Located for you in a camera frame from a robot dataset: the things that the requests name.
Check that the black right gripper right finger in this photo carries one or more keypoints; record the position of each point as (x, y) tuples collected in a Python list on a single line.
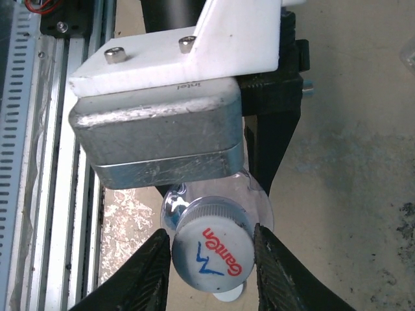
[(282, 285)]

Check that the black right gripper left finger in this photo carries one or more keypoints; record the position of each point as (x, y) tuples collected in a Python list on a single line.
[(139, 278)]

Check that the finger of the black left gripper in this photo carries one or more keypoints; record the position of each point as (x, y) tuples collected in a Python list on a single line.
[(270, 145)]

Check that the plain white bottle cap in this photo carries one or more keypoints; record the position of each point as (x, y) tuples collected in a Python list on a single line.
[(227, 295)]

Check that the white printed bottle cap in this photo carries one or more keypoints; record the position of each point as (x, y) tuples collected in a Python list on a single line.
[(210, 246)]

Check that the clear bottle purple label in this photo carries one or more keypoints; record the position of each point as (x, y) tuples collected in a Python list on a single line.
[(172, 204)]

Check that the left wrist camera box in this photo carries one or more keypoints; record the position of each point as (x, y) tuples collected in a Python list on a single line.
[(155, 136)]

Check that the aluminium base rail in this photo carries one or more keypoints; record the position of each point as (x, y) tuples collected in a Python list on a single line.
[(61, 162)]

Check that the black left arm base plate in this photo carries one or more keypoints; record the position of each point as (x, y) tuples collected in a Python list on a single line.
[(74, 19)]

